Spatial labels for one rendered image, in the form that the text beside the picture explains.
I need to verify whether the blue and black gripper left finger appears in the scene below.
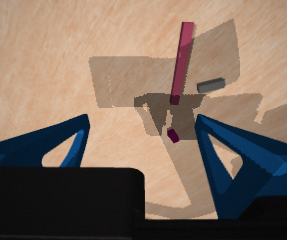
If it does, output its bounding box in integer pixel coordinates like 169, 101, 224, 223
0, 114, 90, 167

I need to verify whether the dark pink rectangular rod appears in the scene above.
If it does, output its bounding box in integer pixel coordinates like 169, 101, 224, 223
170, 22, 194, 105

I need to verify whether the grey rod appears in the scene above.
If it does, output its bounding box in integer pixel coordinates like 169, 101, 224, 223
197, 77, 225, 94

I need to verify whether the short magenta block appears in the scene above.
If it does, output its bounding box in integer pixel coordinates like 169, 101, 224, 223
167, 129, 179, 143

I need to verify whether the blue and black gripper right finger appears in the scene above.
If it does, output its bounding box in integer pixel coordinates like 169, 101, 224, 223
194, 114, 287, 219

